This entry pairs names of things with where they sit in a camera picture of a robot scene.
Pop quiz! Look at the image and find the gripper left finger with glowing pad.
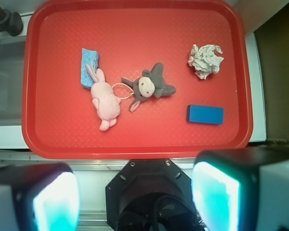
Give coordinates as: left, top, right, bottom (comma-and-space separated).
0, 163, 80, 231

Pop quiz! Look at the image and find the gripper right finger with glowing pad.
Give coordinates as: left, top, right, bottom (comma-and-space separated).
191, 147, 289, 231

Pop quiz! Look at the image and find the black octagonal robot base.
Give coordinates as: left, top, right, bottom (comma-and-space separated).
105, 159, 204, 231

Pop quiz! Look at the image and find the red plastic tray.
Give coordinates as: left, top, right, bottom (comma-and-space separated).
22, 0, 253, 159

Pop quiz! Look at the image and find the blue rectangular block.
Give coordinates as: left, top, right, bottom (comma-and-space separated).
187, 104, 224, 125

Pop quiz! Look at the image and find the pink plush bunny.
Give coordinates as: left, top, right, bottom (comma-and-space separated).
85, 64, 121, 131

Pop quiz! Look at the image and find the white elastic loop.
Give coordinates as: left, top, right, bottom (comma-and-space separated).
112, 83, 134, 100

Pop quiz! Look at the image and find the crumpled white paper ball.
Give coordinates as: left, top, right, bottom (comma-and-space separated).
187, 44, 224, 80

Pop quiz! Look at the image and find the light blue sponge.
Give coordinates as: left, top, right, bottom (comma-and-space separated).
80, 47, 100, 89

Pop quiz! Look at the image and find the grey plush donkey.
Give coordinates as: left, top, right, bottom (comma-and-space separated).
121, 63, 176, 112

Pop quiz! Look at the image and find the black clamp knob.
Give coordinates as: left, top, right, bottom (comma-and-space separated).
0, 7, 24, 37

